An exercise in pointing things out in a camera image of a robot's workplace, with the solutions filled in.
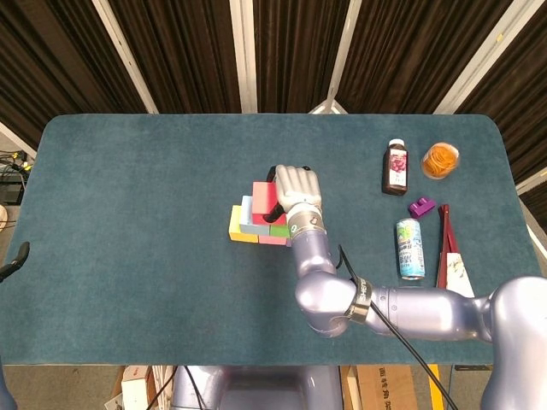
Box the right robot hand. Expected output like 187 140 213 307
262 164 324 223

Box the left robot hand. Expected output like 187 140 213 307
0 241 31 282

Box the red foam cube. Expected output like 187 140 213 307
250 181 288 226

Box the light blue foam cube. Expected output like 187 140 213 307
238 195 272 236

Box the yellow foam cube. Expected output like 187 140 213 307
228 204 260 244

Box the dark juice bottle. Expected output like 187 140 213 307
381 138 409 197

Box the small purple plastic block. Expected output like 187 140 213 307
408 196 437 220

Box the blue drink can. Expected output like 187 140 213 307
395 217 426 282

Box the orange snack cup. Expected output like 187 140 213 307
421 142 462 181

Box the teal table mat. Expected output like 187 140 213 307
0 113 547 366

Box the dark brown curtain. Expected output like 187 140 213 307
0 0 547 206

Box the red folding paper fan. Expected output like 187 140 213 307
434 203 475 298

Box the white cardboard box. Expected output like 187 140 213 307
121 366 156 410

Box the grey-purple robot torso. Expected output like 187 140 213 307
170 365 345 410

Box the brown cardboard box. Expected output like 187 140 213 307
355 365 419 410

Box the black power strip with cables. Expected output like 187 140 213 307
0 149 33 202

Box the white frame post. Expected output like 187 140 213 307
432 0 535 115
307 0 364 115
91 0 160 114
229 0 258 114
0 120 38 160
515 167 547 196

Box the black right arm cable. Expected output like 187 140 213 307
337 243 458 410

